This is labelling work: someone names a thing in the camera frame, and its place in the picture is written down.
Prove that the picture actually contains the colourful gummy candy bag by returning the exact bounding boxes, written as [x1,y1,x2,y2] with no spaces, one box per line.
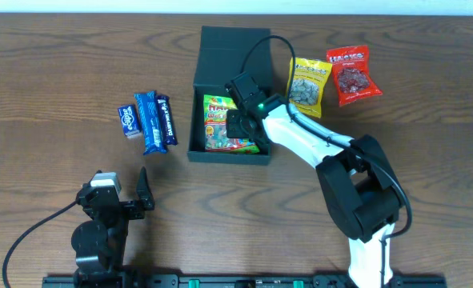
[203,94,259,154]

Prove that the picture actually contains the yellow Hacks candy bag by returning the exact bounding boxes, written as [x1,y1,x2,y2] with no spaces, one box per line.
[287,58,332,118]

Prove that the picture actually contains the purple Dairy Milk bar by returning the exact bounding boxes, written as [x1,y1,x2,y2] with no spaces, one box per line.
[156,94,178,146]

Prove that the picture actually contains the blue cookie pack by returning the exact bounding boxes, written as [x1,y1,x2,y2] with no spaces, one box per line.
[134,91,167,155]

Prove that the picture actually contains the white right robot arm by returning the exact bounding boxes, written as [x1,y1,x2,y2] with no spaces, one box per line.
[227,94,412,287]

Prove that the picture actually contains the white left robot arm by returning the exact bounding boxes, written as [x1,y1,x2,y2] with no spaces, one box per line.
[71,167,155,288]

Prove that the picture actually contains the blue Eclipse mints box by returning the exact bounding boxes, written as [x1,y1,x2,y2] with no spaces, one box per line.
[118,104,142,138]

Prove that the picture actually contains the dark green open box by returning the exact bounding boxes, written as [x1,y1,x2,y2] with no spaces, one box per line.
[186,26,273,166]

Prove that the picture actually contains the red Hacks candy bag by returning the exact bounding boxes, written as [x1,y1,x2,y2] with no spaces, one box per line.
[326,45,383,106]

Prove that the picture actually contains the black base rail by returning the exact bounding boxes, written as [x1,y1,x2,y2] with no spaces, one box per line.
[42,273,447,288]

